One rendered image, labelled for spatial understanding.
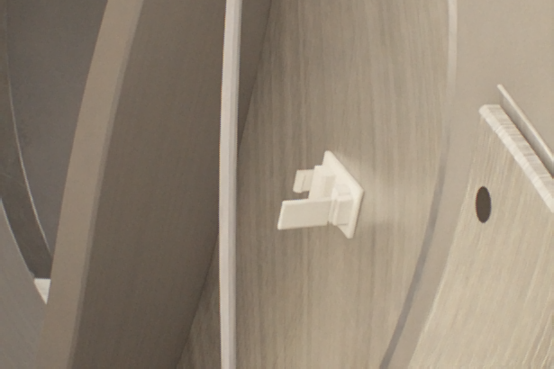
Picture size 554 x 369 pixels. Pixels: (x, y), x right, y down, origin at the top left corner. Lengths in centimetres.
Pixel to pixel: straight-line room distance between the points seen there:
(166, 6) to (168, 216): 8
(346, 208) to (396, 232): 2
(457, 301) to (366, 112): 9
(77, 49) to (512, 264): 106
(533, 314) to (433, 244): 9
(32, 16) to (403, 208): 97
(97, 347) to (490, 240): 23
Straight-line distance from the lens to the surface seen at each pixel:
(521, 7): 83
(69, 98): 185
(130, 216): 99
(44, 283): 165
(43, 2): 187
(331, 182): 94
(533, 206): 82
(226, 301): 95
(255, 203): 99
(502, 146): 84
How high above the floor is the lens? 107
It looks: 6 degrees down
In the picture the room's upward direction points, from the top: 1 degrees counter-clockwise
